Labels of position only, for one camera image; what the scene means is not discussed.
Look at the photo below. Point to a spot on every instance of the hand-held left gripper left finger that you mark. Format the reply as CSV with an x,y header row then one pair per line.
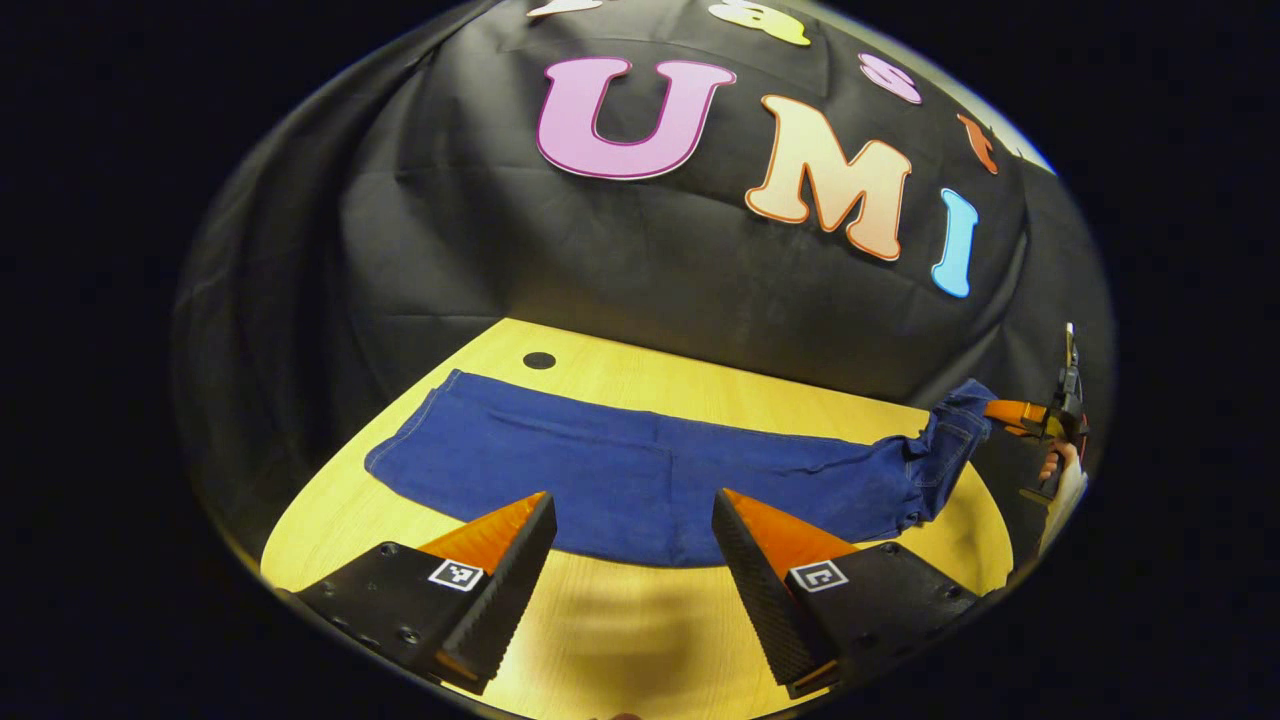
x,y
515,580

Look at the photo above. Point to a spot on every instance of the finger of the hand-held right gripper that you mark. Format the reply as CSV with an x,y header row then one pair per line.
x,y
1012,413

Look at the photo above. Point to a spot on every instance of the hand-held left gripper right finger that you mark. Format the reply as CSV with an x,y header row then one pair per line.
x,y
760,590

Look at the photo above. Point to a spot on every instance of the blue denim jeans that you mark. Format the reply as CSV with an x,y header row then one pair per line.
x,y
620,480

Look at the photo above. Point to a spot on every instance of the black backdrop cloth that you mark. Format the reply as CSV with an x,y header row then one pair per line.
x,y
640,280

